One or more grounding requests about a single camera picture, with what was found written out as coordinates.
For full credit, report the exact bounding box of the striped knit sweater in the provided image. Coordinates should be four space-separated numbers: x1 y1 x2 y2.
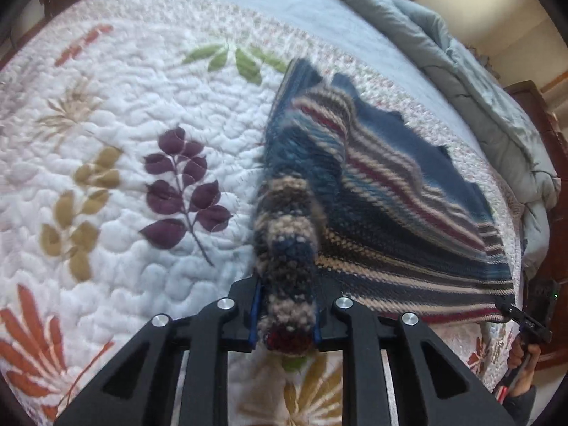
251 58 518 358

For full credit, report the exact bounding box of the person's right hand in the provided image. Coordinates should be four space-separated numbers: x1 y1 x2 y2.
507 332 543 398

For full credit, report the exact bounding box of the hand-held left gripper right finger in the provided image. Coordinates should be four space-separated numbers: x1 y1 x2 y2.
312 295 518 426

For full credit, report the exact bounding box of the grey comforter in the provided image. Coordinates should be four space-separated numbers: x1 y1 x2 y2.
284 0 562 278

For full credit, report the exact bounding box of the person's right forearm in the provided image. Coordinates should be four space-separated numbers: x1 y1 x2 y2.
501 385 539 426

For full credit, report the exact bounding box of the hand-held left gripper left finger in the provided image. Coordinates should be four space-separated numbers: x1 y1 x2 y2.
53 277 263 426

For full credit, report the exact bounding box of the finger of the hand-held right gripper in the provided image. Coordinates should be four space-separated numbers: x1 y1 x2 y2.
494 297 553 343

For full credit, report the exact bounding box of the wooden headboard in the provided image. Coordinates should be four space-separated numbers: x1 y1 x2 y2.
506 80 568 302

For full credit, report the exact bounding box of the floral quilted bedspread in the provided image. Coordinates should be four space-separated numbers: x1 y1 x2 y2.
0 0 529 426

